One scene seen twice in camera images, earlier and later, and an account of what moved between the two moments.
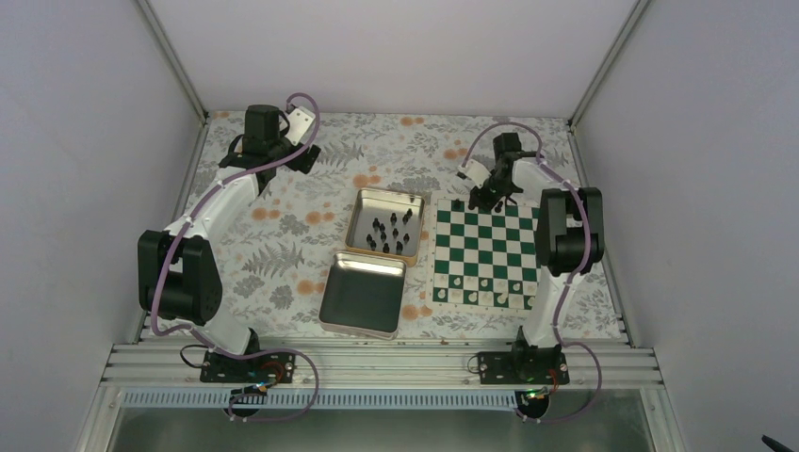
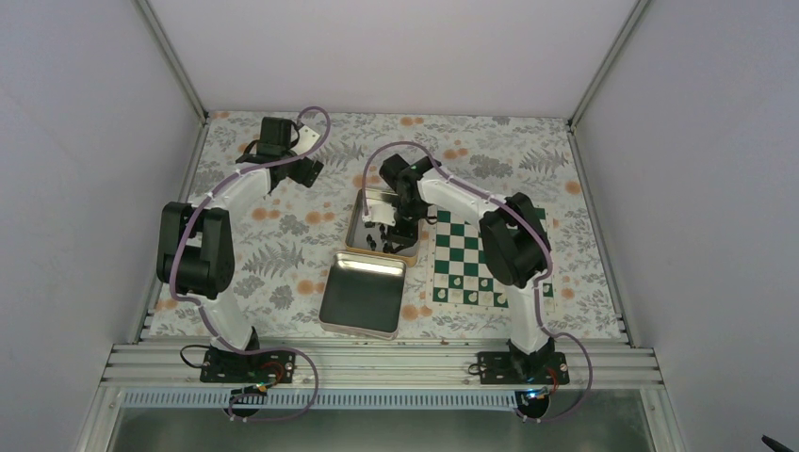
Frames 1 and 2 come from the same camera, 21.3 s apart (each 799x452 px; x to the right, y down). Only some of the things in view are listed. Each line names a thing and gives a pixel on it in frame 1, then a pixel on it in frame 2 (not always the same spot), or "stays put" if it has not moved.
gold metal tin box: [387, 224] stays put
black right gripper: [478, 200] -> [406, 237]
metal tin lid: [364, 295] stays put
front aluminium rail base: [383, 364] stays put
